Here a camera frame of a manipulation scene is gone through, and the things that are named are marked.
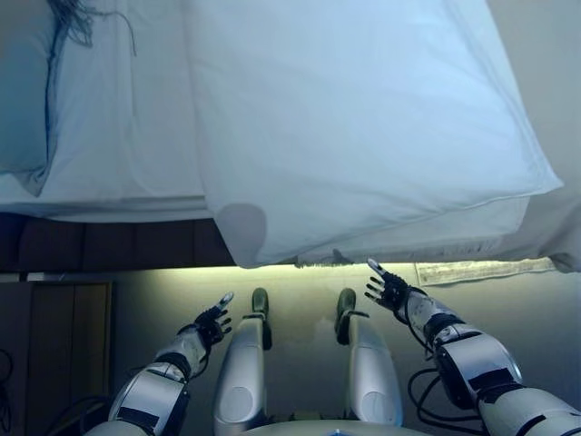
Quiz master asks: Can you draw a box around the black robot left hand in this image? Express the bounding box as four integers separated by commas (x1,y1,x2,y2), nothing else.
194,292,236,351

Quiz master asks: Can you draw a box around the silver robot leg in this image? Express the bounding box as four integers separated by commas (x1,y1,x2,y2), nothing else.
334,287,405,431
212,286,274,436

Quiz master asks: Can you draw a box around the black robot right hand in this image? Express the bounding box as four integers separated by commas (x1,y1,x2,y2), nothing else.
364,258,412,322

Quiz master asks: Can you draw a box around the beige pillow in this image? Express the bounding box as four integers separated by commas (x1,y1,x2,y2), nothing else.
0,0,61,199

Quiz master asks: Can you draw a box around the grey patterned rug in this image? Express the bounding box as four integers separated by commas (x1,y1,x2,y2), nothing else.
414,257,553,289

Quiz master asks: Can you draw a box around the dark wooden bed frame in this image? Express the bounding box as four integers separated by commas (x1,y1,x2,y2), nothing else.
0,212,238,273

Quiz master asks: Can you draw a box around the white duvet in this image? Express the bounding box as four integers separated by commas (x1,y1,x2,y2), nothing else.
185,0,566,271

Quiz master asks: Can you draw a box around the silver robot left leg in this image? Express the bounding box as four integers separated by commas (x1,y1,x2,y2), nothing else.
212,286,274,436

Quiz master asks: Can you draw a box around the silver robot torso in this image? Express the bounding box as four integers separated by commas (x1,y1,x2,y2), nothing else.
244,421,364,436

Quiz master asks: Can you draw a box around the wooden nightstand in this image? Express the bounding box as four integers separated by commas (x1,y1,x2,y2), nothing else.
0,272,114,436

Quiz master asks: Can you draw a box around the white sheeted mattress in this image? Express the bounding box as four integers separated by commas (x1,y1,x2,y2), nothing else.
0,0,533,267

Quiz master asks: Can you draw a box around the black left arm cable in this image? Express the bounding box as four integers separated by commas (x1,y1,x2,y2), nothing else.
47,393,115,436

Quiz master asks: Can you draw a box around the silver robot right leg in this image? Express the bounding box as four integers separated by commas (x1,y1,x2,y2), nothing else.
334,287,405,431

